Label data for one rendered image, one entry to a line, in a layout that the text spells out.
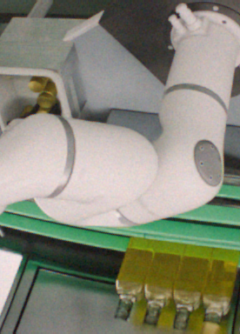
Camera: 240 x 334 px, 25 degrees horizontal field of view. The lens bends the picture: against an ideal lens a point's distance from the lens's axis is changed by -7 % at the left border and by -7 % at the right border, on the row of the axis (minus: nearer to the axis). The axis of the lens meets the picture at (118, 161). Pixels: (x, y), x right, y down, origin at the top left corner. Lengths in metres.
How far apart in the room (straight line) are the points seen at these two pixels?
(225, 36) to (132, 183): 0.33
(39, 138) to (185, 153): 0.20
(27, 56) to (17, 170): 0.56
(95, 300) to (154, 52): 0.58
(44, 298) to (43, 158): 0.76
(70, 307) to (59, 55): 0.55
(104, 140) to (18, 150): 0.10
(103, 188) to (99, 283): 0.69
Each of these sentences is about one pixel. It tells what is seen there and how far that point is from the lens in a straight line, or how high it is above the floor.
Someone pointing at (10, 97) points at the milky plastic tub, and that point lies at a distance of 1.17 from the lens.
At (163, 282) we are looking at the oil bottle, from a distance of 1.06.
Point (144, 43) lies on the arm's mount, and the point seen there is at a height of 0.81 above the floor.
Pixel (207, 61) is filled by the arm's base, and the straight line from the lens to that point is 0.77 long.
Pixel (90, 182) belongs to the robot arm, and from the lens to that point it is 0.56.
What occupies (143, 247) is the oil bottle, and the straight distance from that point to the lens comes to 1.10.
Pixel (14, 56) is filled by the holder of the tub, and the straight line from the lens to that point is 1.06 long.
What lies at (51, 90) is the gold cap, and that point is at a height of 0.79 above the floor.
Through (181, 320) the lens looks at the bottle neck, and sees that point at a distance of 1.04.
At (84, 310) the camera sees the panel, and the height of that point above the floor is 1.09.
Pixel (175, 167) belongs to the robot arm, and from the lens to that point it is 0.65.
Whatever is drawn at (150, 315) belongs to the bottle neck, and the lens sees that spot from 1.05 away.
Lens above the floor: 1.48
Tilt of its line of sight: 35 degrees down
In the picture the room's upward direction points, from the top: 161 degrees counter-clockwise
